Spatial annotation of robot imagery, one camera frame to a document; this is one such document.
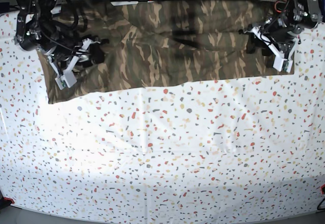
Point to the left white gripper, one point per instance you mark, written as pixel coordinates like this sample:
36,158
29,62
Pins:
284,39

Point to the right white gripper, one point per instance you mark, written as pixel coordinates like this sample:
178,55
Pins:
87,54

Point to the camouflage T-shirt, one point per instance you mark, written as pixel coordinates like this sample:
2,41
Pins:
163,44

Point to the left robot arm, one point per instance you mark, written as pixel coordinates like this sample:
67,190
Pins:
306,14

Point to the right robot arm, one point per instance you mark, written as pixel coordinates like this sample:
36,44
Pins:
56,29

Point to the terrazzo pattern table cloth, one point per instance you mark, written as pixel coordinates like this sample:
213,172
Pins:
229,151

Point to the red clamp right corner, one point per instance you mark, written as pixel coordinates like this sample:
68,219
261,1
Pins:
323,189

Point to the red clamp corner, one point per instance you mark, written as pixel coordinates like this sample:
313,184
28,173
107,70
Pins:
323,189
8,201

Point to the red clamp left corner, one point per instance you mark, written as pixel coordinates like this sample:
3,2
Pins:
8,201

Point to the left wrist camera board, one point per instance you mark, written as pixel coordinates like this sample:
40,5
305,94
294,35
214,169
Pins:
282,64

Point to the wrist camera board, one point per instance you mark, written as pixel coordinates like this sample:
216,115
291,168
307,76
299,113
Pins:
282,64
66,80

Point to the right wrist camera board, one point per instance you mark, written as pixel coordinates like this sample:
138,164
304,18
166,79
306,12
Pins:
66,80

